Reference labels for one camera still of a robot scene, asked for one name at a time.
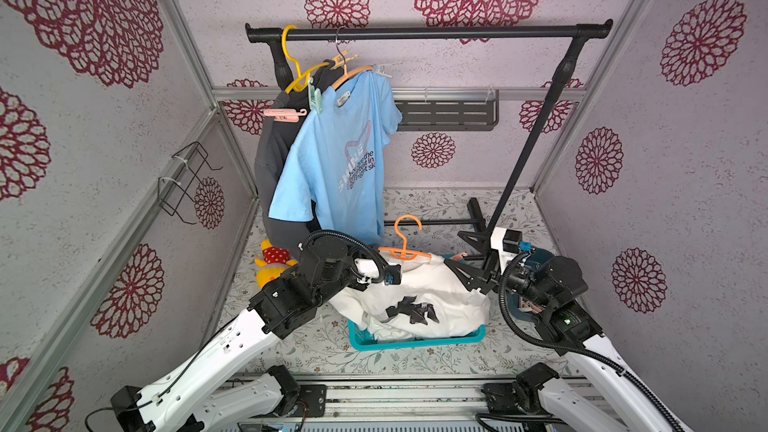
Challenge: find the pink clothespin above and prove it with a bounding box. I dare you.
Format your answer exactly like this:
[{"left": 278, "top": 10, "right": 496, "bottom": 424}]
[
  {"left": 263, "top": 108, "right": 308, "bottom": 123},
  {"left": 450, "top": 252, "right": 468, "bottom": 262}
]

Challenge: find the orange plastic hanger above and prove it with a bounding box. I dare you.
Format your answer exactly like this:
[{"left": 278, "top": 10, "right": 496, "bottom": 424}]
[{"left": 379, "top": 214, "right": 431, "bottom": 262}]

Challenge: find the white t-shirt black print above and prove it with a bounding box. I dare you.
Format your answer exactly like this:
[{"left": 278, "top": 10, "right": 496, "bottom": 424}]
[{"left": 330, "top": 255, "right": 491, "bottom": 342}]

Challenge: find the light blue garment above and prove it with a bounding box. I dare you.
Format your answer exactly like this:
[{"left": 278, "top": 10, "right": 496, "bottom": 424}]
[{"left": 268, "top": 71, "right": 402, "bottom": 244}]

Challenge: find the dark grey t-shirt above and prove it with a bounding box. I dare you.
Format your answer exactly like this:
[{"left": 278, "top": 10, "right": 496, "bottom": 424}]
[{"left": 254, "top": 59, "right": 343, "bottom": 258}]

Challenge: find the mint green clothespin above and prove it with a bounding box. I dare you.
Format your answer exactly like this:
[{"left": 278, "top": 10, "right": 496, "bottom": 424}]
[{"left": 307, "top": 84, "right": 323, "bottom": 114}]

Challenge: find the wooden hanger metal hook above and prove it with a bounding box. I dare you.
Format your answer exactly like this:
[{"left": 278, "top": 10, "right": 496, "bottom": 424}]
[{"left": 331, "top": 27, "right": 374, "bottom": 90}]

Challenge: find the yellow plastic hanger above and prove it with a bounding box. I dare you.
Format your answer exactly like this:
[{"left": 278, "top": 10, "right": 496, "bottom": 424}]
[{"left": 281, "top": 25, "right": 329, "bottom": 93}]

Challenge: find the grey clothespin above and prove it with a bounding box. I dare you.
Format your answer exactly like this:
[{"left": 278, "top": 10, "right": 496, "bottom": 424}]
[{"left": 373, "top": 64, "right": 392, "bottom": 79}]

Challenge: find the beige clothespin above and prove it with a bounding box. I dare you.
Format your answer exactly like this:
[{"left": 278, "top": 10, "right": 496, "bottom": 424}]
[{"left": 332, "top": 50, "right": 358, "bottom": 70}]

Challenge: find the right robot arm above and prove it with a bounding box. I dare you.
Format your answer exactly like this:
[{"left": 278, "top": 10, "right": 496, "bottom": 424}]
[{"left": 446, "top": 227, "right": 689, "bottom": 431}]

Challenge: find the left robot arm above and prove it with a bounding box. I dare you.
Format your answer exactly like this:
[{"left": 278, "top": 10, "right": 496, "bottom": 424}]
[{"left": 110, "top": 230, "right": 401, "bottom": 431}]

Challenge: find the black clothes rack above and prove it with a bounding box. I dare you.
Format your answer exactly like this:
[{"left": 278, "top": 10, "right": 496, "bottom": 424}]
[{"left": 245, "top": 19, "right": 614, "bottom": 260}]

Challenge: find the dark teal clothespin bin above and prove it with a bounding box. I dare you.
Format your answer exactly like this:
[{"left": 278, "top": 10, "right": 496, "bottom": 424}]
[{"left": 507, "top": 249, "right": 554, "bottom": 322}]

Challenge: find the teal laundry basket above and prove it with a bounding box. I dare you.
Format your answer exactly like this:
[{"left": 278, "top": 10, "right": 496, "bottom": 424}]
[{"left": 347, "top": 321, "right": 486, "bottom": 352}]

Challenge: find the yellow plush toy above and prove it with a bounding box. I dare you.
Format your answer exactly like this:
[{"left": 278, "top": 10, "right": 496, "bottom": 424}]
[{"left": 254, "top": 239, "right": 298, "bottom": 288}]

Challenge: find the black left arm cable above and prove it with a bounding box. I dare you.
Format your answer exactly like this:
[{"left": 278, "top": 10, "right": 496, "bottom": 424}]
[{"left": 299, "top": 229, "right": 391, "bottom": 283}]

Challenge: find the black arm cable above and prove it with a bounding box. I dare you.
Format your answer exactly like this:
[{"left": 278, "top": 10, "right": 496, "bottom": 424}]
[
  {"left": 473, "top": 251, "right": 685, "bottom": 432},
  {"left": 299, "top": 229, "right": 391, "bottom": 283}
]

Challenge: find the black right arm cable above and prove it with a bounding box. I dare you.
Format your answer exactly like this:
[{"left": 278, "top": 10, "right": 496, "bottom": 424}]
[{"left": 473, "top": 251, "right": 685, "bottom": 432}]

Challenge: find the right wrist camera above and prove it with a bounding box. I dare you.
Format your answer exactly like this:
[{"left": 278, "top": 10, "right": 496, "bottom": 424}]
[{"left": 490, "top": 227, "right": 534, "bottom": 257}]

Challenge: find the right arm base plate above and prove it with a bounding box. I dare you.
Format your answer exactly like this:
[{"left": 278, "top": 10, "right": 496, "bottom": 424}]
[{"left": 481, "top": 381, "right": 552, "bottom": 416}]

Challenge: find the black wall shelf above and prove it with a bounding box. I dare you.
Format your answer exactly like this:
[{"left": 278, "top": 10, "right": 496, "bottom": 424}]
[{"left": 395, "top": 89, "right": 499, "bottom": 132}]

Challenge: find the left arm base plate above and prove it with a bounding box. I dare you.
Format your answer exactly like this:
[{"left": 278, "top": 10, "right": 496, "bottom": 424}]
[{"left": 252, "top": 383, "right": 328, "bottom": 419}]

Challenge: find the black wire wall basket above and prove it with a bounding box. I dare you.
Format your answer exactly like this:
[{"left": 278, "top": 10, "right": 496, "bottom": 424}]
[{"left": 156, "top": 141, "right": 225, "bottom": 230}]

